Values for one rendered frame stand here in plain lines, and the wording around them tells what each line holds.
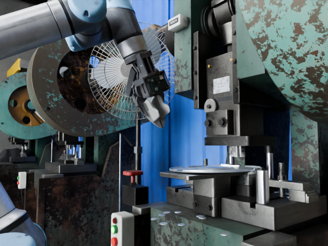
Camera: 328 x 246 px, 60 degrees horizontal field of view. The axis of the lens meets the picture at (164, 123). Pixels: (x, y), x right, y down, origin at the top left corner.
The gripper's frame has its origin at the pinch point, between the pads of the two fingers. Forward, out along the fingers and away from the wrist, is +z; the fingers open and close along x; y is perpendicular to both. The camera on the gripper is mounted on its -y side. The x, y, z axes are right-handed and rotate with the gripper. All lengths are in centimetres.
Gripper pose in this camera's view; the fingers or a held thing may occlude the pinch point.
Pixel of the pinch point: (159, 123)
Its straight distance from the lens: 82.2
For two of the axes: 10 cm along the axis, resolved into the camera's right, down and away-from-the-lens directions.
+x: 7.9, -3.8, 4.8
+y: 5.0, -0.6, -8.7
